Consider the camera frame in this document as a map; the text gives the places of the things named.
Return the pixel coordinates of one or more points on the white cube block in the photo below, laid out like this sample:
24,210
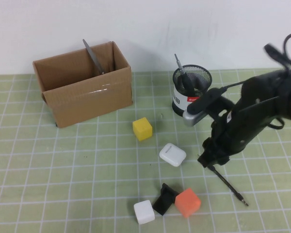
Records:
144,211

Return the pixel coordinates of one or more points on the white earbuds case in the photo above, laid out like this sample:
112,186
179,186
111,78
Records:
173,154

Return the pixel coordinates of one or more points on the black mesh pen holder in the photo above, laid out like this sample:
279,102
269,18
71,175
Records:
179,97

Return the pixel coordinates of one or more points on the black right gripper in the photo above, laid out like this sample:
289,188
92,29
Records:
242,128

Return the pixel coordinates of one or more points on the yellow cube block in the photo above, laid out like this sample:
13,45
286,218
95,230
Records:
142,129

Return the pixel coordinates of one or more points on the thick black screwdriver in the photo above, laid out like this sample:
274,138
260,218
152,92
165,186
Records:
184,76

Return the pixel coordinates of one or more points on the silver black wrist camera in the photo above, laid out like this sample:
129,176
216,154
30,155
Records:
196,114

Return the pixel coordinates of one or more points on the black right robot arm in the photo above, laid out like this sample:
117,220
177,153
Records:
281,92

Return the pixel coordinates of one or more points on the thin black screwdriver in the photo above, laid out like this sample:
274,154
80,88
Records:
229,185

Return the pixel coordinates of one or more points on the green grid cutting mat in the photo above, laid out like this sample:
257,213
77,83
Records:
63,170

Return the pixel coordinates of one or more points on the brown cardboard box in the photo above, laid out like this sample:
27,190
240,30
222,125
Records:
87,104

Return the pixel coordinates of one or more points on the black plastic bracket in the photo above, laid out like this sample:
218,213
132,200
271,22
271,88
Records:
163,201

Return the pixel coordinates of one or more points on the orange cube block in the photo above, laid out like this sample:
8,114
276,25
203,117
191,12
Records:
188,202

